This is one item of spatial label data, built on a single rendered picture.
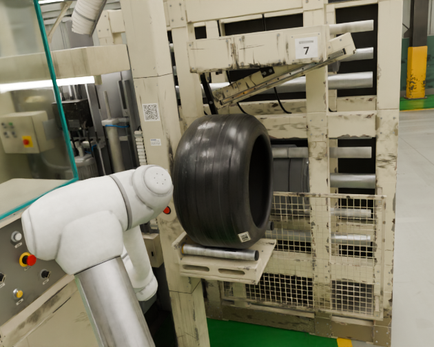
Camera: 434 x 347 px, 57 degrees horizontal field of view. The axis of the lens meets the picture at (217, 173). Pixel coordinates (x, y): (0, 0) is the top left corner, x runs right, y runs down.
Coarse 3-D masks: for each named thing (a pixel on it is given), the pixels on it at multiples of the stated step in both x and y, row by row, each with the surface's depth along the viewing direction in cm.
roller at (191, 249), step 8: (184, 248) 176; (192, 248) 175; (200, 248) 174; (208, 248) 173; (216, 248) 172; (224, 248) 171; (232, 248) 170; (216, 256) 171; (224, 256) 170; (232, 256) 168; (240, 256) 167; (248, 256) 165; (256, 256) 164
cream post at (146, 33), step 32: (128, 0) 156; (160, 0) 161; (128, 32) 160; (160, 32) 162; (160, 64) 162; (160, 96) 164; (160, 128) 169; (160, 160) 175; (160, 224) 186; (192, 288) 195; (192, 320) 199
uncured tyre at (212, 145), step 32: (192, 128) 160; (224, 128) 155; (256, 128) 163; (192, 160) 151; (224, 160) 147; (256, 160) 197; (192, 192) 150; (224, 192) 146; (256, 192) 198; (192, 224) 156; (224, 224) 151; (256, 224) 188
